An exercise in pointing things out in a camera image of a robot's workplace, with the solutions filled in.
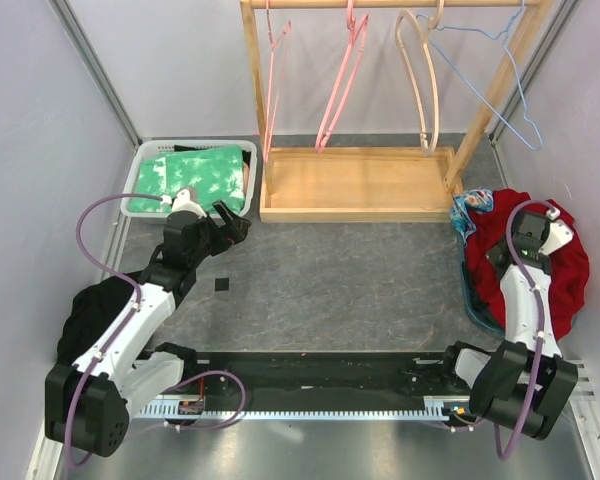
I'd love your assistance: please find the wooden clothes rack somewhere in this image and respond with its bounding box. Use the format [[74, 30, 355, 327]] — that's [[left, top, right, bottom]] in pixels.
[[240, 1, 552, 223]]

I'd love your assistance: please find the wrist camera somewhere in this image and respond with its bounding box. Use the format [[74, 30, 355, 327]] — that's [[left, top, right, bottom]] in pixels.
[[539, 205, 575, 256], [161, 186, 207, 218]]

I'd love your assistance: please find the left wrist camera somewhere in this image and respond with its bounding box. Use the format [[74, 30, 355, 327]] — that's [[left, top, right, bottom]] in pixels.
[[161, 186, 207, 218]]

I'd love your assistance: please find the black cloth pile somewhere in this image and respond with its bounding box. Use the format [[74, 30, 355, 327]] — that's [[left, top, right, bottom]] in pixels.
[[56, 276, 134, 366]]

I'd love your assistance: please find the pink hanger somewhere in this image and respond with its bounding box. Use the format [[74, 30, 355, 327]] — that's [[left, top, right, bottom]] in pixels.
[[263, 1, 292, 164], [314, 0, 369, 153]]

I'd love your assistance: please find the green white cloth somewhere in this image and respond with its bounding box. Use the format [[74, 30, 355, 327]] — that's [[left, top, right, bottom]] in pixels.
[[128, 145, 246, 214]]

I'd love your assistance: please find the slotted cable duct rail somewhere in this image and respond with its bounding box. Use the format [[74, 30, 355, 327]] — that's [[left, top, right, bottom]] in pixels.
[[136, 396, 469, 422]]

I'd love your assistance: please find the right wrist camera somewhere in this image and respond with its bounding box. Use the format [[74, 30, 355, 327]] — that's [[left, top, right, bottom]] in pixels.
[[539, 205, 575, 256]]

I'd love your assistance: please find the beige wooden hanger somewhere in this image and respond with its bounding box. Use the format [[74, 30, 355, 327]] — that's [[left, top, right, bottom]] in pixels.
[[394, 0, 445, 157]]

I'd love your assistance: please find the pink cloth in basket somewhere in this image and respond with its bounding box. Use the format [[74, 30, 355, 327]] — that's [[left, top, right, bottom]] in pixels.
[[243, 163, 252, 193]]

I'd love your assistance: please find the white laundry basket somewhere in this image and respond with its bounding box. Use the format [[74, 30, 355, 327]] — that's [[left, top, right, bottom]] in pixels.
[[121, 139, 258, 223]]

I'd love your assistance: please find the small black square patch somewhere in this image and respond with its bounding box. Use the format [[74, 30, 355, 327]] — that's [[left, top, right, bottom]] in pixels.
[[214, 277, 230, 292]]

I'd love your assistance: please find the red skirt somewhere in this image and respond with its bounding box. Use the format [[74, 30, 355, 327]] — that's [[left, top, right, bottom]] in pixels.
[[470, 189, 589, 341]]

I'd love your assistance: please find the teal plastic basin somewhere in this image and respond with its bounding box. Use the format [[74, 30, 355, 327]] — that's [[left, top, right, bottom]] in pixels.
[[460, 233, 509, 338]]

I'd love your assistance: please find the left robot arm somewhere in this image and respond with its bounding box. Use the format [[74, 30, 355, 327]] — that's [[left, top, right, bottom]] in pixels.
[[44, 199, 251, 457]]

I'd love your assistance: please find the middle pink hanger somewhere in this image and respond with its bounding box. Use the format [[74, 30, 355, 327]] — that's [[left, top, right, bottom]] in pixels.
[[314, 0, 369, 153]]

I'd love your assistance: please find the light blue wire hanger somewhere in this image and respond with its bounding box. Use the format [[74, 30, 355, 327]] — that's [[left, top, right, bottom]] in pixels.
[[415, 0, 544, 151]]

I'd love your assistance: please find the floral blue cloth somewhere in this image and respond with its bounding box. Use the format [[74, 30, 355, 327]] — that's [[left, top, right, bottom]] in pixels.
[[449, 188, 494, 244]]

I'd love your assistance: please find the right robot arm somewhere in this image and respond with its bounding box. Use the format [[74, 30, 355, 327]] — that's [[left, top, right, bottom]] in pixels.
[[437, 206, 578, 440]]

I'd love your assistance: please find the left pink hanger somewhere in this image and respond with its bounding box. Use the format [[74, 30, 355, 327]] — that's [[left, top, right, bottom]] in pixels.
[[263, 1, 292, 164]]

